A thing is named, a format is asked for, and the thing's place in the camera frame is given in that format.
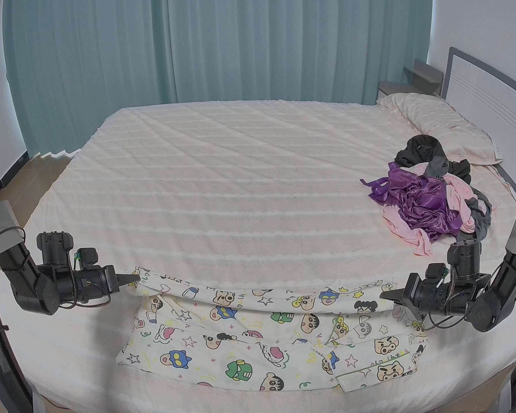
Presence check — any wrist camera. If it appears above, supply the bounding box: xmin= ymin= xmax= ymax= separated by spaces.
xmin=425 ymin=263 xmax=449 ymax=284
xmin=74 ymin=248 xmax=99 ymax=271

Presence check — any black cable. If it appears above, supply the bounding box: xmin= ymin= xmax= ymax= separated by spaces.
xmin=0 ymin=226 xmax=27 ymax=249

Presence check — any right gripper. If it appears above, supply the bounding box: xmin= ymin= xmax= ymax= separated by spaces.
xmin=396 ymin=273 xmax=451 ymax=320

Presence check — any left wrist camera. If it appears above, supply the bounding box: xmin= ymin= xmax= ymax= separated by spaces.
xmin=74 ymin=248 xmax=99 ymax=271

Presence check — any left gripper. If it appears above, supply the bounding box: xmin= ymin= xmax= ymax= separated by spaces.
xmin=71 ymin=265 xmax=120 ymax=305

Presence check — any white printed pyjama top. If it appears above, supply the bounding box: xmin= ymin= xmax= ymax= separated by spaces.
xmin=116 ymin=266 xmax=429 ymax=393

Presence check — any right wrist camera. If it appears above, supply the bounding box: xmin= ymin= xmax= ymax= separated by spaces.
xmin=425 ymin=263 xmax=449 ymax=284

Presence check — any blue-green curtain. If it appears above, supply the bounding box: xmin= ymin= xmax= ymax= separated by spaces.
xmin=2 ymin=0 xmax=436 ymax=159

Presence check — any bed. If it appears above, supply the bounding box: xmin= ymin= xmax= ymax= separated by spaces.
xmin=8 ymin=46 xmax=516 ymax=413

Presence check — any grey bedside table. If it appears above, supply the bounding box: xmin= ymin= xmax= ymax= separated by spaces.
xmin=377 ymin=59 xmax=444 ymax=103

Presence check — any cream pillow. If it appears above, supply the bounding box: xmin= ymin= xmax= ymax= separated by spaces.
xmin=376 ymin=92 xmax=504 ymax=166

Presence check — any pile of clothes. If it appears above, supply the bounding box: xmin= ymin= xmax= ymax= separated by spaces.
xmin=360 ymin=133 xmax=493 ymax=257

